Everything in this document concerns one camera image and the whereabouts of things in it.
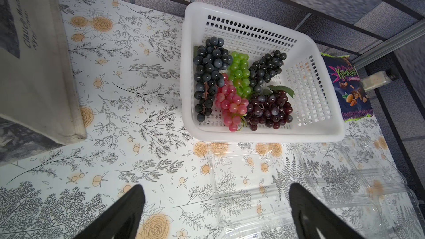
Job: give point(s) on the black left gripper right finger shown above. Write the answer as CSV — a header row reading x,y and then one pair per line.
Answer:
x,y
313,220

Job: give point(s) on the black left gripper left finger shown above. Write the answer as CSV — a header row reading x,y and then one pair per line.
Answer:
x,y
121,220

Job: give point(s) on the clear plastic clamshell container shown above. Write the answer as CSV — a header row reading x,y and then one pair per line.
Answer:
x,y
251,190

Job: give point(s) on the small black grape bunch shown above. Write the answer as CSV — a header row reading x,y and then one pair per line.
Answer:
x,y
266,68

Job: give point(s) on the dark red grape bunch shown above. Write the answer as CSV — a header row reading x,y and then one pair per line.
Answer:
x,y
273,110

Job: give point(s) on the purple candy bag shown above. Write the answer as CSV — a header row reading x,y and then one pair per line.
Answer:
x,y
349,90

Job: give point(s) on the pink grape bunch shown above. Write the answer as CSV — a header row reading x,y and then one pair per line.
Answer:
x,y
232,106

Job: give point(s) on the beige tote bag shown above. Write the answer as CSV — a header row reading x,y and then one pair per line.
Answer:
x,y
39,105

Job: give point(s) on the green grape bunch in basket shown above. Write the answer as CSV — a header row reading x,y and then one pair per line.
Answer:
x,y
239,74

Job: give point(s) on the dark blue grape bunch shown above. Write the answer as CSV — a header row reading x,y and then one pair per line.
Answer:
x,y
210,61

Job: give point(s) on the white plastic basket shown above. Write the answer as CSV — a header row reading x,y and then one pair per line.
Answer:
x,y
316,112

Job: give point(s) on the aluminium frame post right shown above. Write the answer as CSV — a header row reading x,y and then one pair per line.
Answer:
x,y
397,41

